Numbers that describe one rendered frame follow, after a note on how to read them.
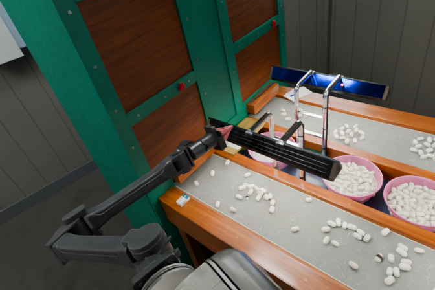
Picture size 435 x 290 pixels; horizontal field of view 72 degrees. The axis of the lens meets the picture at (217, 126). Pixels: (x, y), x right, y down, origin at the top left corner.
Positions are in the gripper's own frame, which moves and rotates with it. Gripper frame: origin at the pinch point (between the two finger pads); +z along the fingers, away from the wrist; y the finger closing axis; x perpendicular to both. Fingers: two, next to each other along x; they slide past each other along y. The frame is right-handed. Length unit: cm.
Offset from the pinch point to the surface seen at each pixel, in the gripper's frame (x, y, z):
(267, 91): -56, 17, 67
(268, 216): -2.6, 47.9, 1.1
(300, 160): 18.6, 19.5, 11.3
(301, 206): 4, 50, 15
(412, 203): 36, 61, 46
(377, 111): -3, 45, 96
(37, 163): -214, 12, -77
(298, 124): 9.4, 12.5, 24.8
